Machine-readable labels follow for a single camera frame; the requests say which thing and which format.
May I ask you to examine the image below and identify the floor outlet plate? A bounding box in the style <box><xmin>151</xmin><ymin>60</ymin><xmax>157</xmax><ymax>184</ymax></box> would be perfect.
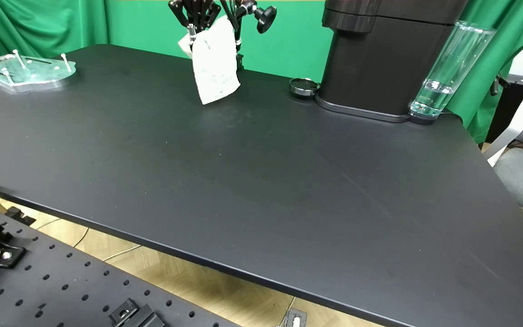
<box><xmin>284</xmin><ymin>309</ymin><xmax>308</xmax><ymax>327</ymax></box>

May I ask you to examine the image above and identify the metal rod with clamp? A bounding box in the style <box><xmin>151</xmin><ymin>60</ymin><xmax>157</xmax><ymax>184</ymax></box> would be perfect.
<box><xmin>237</xmin><ymin>2</ymin><xmax>280</xmax><ymax>37</ymax></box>

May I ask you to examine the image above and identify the clear hexagonal plate with pegs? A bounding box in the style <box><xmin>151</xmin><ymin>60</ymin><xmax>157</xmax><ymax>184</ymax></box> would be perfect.
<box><xmin>0</xmin><ymin>48</ymin><xmax>81</xmax><ymax>91</ymax></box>

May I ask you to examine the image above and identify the black clamp block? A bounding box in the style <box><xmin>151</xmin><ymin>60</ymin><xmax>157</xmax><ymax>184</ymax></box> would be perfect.
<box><xmin>108</xmin><ymin>296</ymin><xmax>170</xmax><ymax>327</ymax></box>

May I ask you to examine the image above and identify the small round black knob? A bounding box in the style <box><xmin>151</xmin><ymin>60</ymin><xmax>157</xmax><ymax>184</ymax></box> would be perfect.
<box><xmin>289</xmin><ymin>77</ymin><xmax>320</xmax><ymax>100</ymax></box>

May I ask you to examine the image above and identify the black coffee machine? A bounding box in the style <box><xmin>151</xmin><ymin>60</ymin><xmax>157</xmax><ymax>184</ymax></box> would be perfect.
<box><xmin>315</xmin><ymin>0</ymin><xmax>471</xmax><ymax>126</ymax></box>

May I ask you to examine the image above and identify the white kitchen towel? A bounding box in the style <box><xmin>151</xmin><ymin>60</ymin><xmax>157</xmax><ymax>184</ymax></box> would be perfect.
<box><xmin>179</xmin><ymin>13</ymin><xmax>244</xmax><ymax>107</ymax></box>

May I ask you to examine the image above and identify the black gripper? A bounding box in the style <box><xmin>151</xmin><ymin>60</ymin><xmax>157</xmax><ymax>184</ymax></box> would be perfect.
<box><xmin>168</xmin><ymin>0</ymin><xmax>259</xmax><ymax>31</ymax></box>

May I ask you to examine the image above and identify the black perforated breadboard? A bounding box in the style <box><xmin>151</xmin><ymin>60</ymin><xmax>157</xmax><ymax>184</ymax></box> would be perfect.
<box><xmin>0</xmin><ymin>173</ymin><xmax>240</xmax><ymax>327</ymax></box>

